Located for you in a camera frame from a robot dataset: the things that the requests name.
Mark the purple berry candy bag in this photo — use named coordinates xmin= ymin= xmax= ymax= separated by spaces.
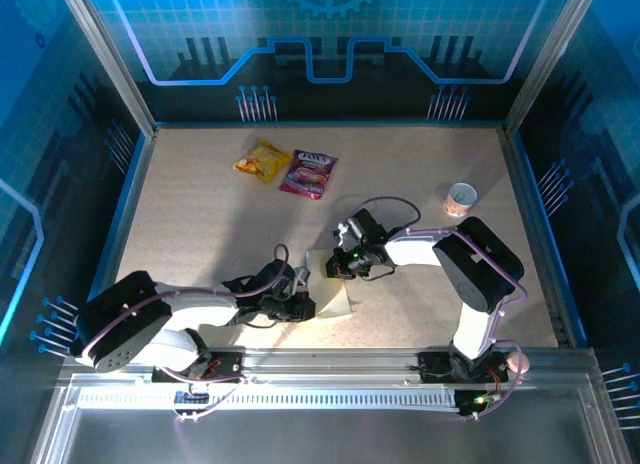
xmin=278 ymin=149 xmax=339 ymax=201

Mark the paper cup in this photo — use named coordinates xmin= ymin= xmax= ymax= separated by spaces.
xmin=443 ymin=182 xmax=477 ymax=219

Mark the yellow corn chips bag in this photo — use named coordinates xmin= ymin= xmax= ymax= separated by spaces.
xmin=232 ymin=138 xmax=294 ymax=184

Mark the small connector board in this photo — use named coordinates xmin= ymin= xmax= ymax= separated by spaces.
xmin=172 ymin=389 xmax=212 ymax=406

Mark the grey metal plate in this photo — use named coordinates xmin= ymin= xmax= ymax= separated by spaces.
xmin=29 ymin=408 xmax=631 ymax=464

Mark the black controller board green LED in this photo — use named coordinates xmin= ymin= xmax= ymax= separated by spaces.
xmin=455 ymin=388 xmax=503 ymax=418

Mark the pink round object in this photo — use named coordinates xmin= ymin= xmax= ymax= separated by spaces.
xmin=505 ymin=350 xmax=530 ymax=374

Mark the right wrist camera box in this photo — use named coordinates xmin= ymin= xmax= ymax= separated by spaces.
xmin=333 ymin=221 xmax=361 ymax=248

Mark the aluminium frame beam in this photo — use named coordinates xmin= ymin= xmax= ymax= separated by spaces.
xmin=59 ymin=347 xmax=604 ymax=385

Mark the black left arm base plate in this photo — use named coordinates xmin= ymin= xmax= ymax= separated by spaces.
xmin=151 ymin=350 xmax=247 ymax=384

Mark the white slotted cable duct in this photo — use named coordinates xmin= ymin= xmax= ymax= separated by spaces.
xmin=74 ymin=387 xmax=460 ymax=412

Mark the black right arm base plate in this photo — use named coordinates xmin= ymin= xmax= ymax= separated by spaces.
xmin=417 ymin=350 xmax=511 ymax=384

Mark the aluminium frame post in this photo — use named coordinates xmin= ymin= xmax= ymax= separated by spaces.
xmin=502 ymin=0 xmax=604 ymax=138
xmin=55 ymin=0 xmax=159 ymax=138

